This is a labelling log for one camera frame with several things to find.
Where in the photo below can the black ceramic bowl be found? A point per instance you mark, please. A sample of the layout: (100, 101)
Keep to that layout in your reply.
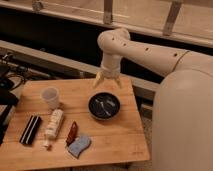
(104, 106)

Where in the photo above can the metal window frame rail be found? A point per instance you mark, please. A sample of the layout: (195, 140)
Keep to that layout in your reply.
(188, 21)

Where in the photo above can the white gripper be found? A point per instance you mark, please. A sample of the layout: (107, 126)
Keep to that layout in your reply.
(107, 72)

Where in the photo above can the dark red pepper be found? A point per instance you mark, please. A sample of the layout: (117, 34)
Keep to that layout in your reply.
(72, 133)

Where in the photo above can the translucent plastic cup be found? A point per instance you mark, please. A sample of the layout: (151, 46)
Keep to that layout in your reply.
(50, 96)

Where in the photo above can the black equipment with cables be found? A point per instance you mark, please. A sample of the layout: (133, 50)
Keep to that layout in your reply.
(7, 99)

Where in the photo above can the black white striped block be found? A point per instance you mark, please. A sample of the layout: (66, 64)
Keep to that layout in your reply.
(30, 130)

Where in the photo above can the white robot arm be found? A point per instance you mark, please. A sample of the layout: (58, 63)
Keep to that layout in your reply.
(182, 126)

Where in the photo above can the blue sponge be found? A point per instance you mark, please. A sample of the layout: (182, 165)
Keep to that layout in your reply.
(79, 145)

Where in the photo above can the white plastic bottle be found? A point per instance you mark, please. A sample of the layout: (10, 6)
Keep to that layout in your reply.
(53, 127)

